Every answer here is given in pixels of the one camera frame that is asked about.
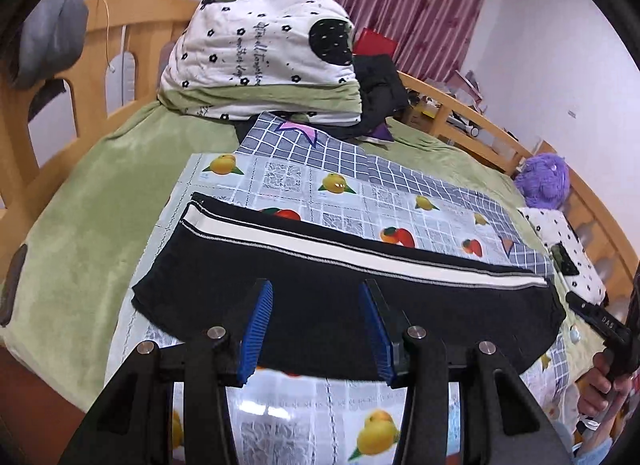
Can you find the fruit printed plastic tablecloth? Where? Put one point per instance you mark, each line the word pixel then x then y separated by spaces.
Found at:
pixel 280 180

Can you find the green fleece blanket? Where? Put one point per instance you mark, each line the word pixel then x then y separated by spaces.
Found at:
pixel 90 225

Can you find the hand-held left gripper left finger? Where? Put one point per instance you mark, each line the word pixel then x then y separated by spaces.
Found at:
pixel 257 326

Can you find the folded white flower print quilt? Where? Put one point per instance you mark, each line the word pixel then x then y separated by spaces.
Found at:
pixel 250 45

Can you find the black pants with white stripe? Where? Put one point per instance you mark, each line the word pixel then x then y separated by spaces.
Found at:
pixel 300 285

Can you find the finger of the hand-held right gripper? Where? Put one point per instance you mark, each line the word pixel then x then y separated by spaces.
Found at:
pixel 582 306

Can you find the pile of black clothes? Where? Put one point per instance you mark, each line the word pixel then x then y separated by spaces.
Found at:
pixel 380 87

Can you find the person's right hand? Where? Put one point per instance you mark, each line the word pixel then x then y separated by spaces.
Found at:
pixel 595 390

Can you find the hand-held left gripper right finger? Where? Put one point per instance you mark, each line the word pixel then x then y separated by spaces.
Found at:
pixel 375 331

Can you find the grey hanging garment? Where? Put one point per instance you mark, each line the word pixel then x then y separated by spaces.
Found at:
pixel 50 30

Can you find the wooden bed frame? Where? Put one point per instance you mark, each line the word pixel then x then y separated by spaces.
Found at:
pixel 95 20

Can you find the red box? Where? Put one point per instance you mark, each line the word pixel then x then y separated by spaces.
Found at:
pixel 375 41

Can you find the person's light blue jeans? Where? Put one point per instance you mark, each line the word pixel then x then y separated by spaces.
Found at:
pixel 592 452

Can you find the purple cloth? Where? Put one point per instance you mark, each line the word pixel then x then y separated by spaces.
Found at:
pixel 381 134

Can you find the small light blue round object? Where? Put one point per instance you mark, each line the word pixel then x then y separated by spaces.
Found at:
pixel 575 333

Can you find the purple plush toy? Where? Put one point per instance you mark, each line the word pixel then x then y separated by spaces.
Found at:
pixel 542 180

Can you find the white flower print pillow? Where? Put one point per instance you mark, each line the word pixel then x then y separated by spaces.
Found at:
pixel 550 230

